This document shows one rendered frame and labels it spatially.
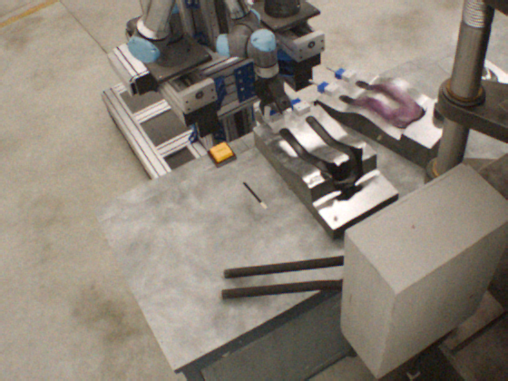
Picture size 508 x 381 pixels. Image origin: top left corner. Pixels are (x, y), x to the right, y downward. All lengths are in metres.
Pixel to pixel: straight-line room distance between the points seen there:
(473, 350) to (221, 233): 0.86
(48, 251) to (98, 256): 0.30
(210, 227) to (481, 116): 1.05
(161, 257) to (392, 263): 1.03
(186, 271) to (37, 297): 1.30
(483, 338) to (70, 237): 2.16
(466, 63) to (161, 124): 2.27
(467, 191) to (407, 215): 0.13
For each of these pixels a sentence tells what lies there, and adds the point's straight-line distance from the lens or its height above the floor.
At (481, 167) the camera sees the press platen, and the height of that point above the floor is 1.29.
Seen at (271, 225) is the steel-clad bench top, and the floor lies 0.80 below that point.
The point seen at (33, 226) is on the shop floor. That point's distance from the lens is 3.26.
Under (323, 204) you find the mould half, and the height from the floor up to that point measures 0.86.
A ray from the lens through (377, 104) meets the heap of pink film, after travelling 2.07.
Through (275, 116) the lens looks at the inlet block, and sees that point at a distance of 2.04.
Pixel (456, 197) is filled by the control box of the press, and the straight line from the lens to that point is 1.10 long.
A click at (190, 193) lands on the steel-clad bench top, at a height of 0.80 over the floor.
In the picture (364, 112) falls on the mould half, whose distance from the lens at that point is 2.07.
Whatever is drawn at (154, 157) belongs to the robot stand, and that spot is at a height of 0.23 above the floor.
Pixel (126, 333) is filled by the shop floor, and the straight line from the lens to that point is 2.69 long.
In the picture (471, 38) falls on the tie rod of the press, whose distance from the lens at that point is 1.09.
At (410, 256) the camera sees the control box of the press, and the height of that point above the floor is 1.47.
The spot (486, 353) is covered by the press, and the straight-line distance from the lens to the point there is 1.71.
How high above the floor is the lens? 2.30
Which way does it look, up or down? 50 degrees down
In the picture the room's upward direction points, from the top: 9 degrees counter-clockwise
